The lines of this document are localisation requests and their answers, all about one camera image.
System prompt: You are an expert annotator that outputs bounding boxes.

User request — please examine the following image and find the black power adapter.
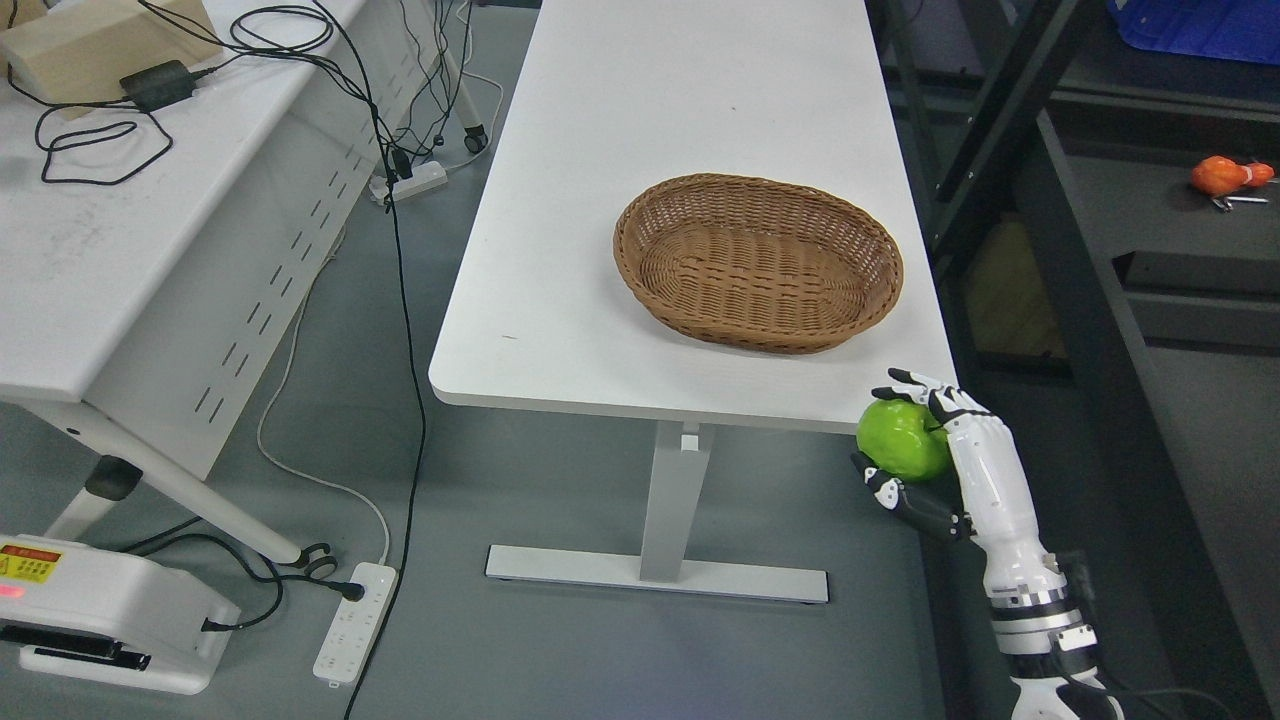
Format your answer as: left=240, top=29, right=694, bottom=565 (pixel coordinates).
left=119, top=60, right=198, bottom=111

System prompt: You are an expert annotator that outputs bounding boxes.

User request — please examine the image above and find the white power strip near device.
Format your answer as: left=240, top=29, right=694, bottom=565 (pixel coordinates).
left=312, top=562, right=399, bottom=688

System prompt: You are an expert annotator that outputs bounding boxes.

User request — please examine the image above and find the green apple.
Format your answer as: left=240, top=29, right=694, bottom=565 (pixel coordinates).
left=856, top=398, right=954, bottom=483

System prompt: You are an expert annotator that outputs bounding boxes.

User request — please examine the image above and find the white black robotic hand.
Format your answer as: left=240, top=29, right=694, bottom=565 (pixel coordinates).
left=852, top=368, right=1068, bottom=609

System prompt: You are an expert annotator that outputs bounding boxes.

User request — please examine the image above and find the white table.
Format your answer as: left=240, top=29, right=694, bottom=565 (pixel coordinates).
left=429, top=1, right=954, bottom=603

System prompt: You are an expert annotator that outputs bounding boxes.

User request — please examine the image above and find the white box device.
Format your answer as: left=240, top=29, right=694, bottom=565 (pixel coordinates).
left=1, top=536, right=241, bottom=694

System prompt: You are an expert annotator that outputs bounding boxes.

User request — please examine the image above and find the blue plastic bin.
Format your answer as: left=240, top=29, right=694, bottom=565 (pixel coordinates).
left=1106, top=1, right=1279, bottom=67

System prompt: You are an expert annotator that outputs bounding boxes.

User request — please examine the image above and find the orange toy on shelf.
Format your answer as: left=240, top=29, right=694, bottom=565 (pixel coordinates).
left=1190, top=155, right=1276, bottom=197

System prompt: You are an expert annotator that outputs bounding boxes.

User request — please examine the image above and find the brown wicker basket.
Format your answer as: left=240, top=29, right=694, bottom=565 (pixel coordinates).
left=613, top=173, right=905, bottom=355

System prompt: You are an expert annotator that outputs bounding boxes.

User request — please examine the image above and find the beige wooden block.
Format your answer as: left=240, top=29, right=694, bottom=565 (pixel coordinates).
left=1, top=1, right=221, bottom=104

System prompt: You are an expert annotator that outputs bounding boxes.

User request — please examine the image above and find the long black cable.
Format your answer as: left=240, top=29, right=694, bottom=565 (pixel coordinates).
left=150, top=0, right=429, bottom=720

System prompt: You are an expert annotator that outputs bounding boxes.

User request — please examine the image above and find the white desk with perforated panel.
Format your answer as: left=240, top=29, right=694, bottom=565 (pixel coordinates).
left=3, top=1, right=444, bottom=568

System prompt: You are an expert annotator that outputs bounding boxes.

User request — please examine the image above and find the white power strip far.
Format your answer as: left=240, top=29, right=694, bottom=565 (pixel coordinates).
left=367, top=160, right=448, bottom=206

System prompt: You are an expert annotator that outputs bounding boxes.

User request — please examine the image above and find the black metal shelf rack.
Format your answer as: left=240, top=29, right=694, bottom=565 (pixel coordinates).
left=868, top=1, right=1277, bottom=719

